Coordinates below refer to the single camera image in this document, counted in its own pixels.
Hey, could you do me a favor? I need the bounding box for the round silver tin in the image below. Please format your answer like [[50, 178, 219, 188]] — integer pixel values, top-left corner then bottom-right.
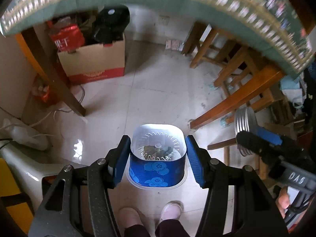
[[233, 106, 259, 157]]

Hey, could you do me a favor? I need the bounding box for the blue white plastic container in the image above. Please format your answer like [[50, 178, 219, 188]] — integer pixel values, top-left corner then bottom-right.
[[129, 124, 187, 185]]

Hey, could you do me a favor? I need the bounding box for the white plastic trash bin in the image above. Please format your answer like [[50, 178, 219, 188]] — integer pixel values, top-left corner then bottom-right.
[[125, 164, 188, 190]]

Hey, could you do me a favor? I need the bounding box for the person's right hand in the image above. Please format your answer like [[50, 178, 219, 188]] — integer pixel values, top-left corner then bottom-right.
[[276, 187, 290, 218]]

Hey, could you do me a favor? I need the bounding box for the small wooden stool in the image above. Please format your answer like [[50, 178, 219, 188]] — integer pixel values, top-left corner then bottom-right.
[[207, 122, 297, 181]]

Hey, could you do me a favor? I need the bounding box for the right pink slipper foot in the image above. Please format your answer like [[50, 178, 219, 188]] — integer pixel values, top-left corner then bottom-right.
[[159, 202, 183, 223]]

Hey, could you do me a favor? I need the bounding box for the pile of clothes and bags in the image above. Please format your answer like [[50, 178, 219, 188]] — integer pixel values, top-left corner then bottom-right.
[[280, 70, 315, 135]]

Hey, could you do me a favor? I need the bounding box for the cardboard box with red band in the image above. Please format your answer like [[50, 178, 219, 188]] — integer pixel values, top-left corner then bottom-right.
[[58, 40, 125, 85]]

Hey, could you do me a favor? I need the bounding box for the floral green tablecloth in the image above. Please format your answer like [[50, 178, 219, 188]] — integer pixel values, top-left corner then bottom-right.
[[1, 0, 314, 76]]

